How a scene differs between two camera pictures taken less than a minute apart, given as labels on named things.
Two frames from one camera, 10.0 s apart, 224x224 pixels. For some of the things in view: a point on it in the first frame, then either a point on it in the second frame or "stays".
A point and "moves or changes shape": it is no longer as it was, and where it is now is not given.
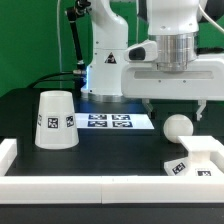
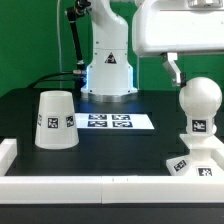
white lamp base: [183, 167] moves or changes shape
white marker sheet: [113, 121] stays
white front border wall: [111, 189] stays
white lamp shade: [56, 123] stays
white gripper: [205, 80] → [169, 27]
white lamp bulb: [177, 125] → [200, 99]
